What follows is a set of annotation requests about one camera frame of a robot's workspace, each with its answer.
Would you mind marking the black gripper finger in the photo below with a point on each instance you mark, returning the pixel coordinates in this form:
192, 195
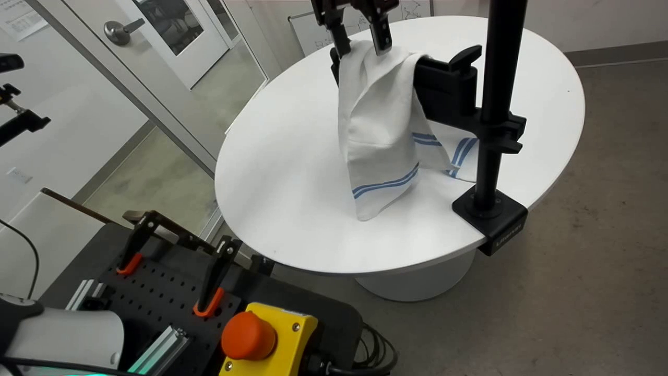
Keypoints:
378, 26
332, 20

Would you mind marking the white towel with blue stripes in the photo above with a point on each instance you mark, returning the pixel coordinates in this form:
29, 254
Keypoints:
386, 135

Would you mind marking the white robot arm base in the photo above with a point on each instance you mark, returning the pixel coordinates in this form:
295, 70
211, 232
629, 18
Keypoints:
34, 330

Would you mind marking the round white table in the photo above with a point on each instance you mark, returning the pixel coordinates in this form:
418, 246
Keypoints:
282, 188

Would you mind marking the black table clamp base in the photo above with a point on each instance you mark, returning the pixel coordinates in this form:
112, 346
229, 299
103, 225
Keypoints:
498, 225

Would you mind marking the yellow emergency stop button box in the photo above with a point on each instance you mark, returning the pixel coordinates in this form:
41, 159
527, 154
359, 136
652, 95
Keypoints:
266, 341

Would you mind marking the black camera stand pole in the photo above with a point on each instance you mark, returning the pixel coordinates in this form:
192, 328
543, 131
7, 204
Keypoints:
506, 22

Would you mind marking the door with metal handle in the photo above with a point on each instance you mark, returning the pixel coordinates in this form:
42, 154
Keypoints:
182, 35

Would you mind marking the orange handled clamp right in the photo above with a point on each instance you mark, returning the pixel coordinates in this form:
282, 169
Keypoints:
211, 290

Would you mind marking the orange handled clamp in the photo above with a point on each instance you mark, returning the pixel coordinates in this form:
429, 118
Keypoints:
139, 243
211, 290

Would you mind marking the orange handled clamp left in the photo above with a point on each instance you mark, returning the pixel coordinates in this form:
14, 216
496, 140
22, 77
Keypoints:
139, 243

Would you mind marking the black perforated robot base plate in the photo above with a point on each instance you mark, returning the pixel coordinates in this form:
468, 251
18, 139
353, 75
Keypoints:
164, 290

